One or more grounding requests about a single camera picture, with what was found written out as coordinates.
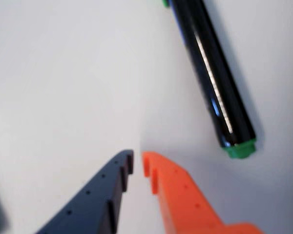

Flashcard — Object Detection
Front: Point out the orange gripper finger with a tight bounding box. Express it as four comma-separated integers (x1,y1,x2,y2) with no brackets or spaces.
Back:
142,151,265,234

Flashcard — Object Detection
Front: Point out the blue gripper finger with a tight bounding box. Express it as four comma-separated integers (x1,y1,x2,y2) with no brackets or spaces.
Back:
35,149,135,234

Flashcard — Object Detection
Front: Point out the black marker with green cap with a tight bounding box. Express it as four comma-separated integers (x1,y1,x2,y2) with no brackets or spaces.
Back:
162,0,257,159

